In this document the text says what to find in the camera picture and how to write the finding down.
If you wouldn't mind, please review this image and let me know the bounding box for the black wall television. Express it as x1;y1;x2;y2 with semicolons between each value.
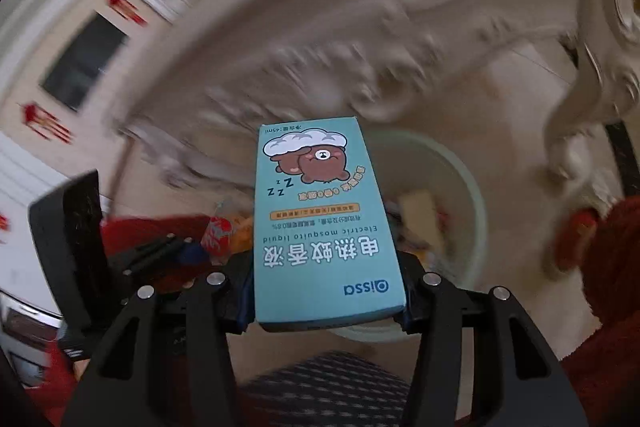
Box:
40;14;128;110

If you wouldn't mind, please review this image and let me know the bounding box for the red orange snack packet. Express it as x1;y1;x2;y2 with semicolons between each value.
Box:
200;207;256;265

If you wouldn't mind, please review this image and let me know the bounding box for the dark patterned cushion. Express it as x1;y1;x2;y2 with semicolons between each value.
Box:
235;352;426;427

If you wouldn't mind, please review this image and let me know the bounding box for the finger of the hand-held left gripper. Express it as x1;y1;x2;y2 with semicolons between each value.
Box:
127;251;209;290
107;234;193;273

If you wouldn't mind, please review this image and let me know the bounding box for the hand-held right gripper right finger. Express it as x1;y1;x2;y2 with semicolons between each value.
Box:
400;252;588;427

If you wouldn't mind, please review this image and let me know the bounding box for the teal bear print box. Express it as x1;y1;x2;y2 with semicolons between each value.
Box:
254;116;407;333

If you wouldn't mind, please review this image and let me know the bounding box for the person's right leg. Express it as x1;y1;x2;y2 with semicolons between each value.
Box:
555;196;640;408

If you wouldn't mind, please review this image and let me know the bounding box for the yellow white carton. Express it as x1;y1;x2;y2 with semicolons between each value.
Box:
400;192;446;253

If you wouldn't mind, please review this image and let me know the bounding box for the pale green mesh wastebasket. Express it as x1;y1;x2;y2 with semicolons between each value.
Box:
345;129;488;345

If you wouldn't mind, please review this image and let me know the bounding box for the person's left forearm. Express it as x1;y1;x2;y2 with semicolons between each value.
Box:
20;347;78;427

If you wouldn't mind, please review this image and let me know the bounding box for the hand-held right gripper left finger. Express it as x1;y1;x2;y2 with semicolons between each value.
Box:
65;252;257;427

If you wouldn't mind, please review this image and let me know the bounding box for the person's leg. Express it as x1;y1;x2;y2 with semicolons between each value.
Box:
555;196;640;408
100;213;213;258

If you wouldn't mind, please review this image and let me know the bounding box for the white cabinet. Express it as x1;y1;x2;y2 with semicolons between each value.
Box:
0;289;63;388

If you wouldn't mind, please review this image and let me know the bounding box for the red knot wall ornament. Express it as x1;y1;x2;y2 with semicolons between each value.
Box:
17;102;76;145
102;0;148;28

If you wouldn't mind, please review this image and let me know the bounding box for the person's left leg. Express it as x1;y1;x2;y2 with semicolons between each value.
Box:
100;213;213;258

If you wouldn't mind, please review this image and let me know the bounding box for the white carved coffee table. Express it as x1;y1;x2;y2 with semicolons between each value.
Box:
115;0;640;228

